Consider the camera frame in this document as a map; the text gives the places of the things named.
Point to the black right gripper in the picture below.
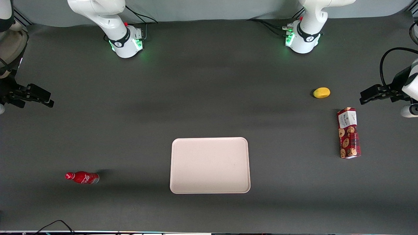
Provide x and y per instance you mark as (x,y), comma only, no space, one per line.
(7,88)

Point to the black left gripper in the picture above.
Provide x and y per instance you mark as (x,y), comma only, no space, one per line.
(397,83)

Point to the red coke bottle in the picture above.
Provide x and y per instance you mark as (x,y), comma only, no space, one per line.
(83,178)

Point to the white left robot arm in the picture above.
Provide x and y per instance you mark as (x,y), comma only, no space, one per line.
(307,42)

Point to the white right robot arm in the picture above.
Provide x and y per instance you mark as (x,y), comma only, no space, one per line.
(125,42)

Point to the beige rectangular plastic tray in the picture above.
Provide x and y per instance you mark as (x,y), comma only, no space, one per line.
(210,165)

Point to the red cookie box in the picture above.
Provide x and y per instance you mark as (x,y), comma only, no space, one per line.
(348,133)

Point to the yellow lemon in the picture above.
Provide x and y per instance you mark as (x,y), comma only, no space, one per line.
(321,92)

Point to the beige round chair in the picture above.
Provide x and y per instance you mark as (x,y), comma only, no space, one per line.
(11,49)

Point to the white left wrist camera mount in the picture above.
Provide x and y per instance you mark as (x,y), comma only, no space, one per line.
(409,111)

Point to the black aluminium frame bar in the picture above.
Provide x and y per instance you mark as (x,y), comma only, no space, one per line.
(23,18)

